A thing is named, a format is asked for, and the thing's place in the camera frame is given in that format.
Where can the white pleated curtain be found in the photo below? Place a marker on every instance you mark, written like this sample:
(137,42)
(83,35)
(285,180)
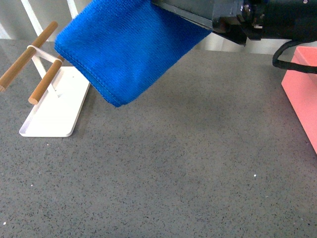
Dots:
(26,19)

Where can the blue cloth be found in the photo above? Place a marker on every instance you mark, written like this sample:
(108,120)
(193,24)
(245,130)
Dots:
(124,46)

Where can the white rack with wooden bars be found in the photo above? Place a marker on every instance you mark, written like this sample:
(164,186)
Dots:
(58,98)

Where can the pink plastic box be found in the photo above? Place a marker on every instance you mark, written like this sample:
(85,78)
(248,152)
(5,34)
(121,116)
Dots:
(301,90)

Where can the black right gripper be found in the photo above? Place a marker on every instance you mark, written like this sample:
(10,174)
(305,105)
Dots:
(240,20)

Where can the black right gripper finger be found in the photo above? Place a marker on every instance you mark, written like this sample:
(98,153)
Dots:
(191,17)

